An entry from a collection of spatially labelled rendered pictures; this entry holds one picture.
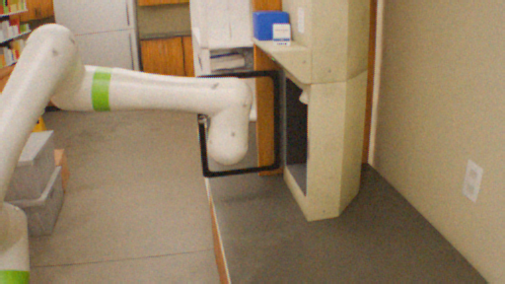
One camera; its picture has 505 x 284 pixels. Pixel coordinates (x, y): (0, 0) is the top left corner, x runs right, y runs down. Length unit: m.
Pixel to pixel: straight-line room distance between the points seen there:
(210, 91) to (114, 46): 5.11
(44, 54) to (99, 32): 5.18
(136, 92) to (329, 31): 0.55
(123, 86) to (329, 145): 0.64
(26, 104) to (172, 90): 0.36
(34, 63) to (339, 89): 0.82
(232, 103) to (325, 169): 0.43
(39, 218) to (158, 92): 2.37
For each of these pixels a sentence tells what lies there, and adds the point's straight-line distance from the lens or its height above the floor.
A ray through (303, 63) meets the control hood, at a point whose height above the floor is 1.47.
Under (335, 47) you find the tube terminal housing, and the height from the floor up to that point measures 1.51.
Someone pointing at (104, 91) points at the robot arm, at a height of 1.47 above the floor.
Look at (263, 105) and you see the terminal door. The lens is 1.49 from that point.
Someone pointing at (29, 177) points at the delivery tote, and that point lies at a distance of 3.11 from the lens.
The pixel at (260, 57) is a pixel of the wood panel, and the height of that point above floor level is 1.42.
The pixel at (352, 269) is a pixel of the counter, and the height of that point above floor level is 0.94.
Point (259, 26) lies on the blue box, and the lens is 1.33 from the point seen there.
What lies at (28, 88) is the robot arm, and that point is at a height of 1.53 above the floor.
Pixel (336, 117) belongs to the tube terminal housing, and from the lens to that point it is 1.24.
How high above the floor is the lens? 1.70
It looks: 23 degrees down
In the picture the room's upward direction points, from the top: 2 degrees counter-clockwise
